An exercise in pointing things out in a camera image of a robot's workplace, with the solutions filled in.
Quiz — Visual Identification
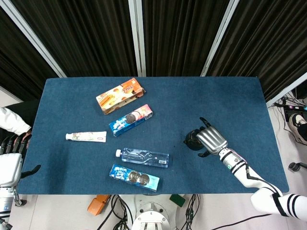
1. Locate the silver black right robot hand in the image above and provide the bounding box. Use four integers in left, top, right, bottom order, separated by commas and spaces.
196, 116, 229, 158

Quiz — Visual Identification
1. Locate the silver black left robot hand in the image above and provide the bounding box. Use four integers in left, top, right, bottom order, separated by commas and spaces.
0, 133, 41, 187

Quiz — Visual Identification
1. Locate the black teapot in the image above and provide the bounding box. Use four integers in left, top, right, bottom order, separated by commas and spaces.
184, 129, 207, 151

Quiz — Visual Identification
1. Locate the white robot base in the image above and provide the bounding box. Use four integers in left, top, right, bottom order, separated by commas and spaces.
131, 194, 179, 230

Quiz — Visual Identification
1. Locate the white sleeved person forearm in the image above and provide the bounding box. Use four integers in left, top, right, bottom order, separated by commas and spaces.
0, 106, 32, 136

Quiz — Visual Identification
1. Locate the blue tablecloth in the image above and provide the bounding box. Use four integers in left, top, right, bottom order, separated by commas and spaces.
18, 76, 290, 195

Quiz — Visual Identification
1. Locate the white toothpaste tube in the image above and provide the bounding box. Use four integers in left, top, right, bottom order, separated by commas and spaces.
65, 131, 107, 143

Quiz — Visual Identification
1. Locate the black pleated curtain panel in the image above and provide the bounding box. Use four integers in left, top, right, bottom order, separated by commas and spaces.
0, 7, 59, 101
206, 0, 307, 102
141, 0, 232, 77
11, 0, 139, 78

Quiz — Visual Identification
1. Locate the green block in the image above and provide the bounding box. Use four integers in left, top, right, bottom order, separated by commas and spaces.
169, 194, 187, 207

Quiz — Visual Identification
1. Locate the clear plastic water bottle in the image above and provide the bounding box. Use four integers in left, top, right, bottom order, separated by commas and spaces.
115, 148, 170, 168

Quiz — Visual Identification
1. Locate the blue pink Oreo box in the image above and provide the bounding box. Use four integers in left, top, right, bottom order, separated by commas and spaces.
108, 104, 154, 137

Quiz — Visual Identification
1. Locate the beige black sneaker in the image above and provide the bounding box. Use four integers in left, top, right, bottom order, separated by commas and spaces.
288, 113, 307, 144

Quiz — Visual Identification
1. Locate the blue Oreo pack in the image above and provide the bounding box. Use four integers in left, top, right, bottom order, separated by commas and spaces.
109, 164, 161, 192

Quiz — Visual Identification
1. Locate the black chair caster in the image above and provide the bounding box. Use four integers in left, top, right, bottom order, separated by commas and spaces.
288, 162, 307, 172

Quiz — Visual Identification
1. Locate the orange biscuit box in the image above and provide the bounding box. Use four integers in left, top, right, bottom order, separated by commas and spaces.
95, 78, 146, 116

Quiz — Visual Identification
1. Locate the black cable bundle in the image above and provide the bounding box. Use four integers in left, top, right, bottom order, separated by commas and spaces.
179, 194, 204, 230
95, 194, 135, 230

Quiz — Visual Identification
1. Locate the thin black floor cable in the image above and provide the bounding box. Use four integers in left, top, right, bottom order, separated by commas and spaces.
203, 214, 267, 230

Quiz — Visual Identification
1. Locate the white metal frame post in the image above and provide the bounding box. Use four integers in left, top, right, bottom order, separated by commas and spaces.
128, 0, 147, 77
265, 71, 307, 108
0, 0, 67, 78
200, 0, 240, 77

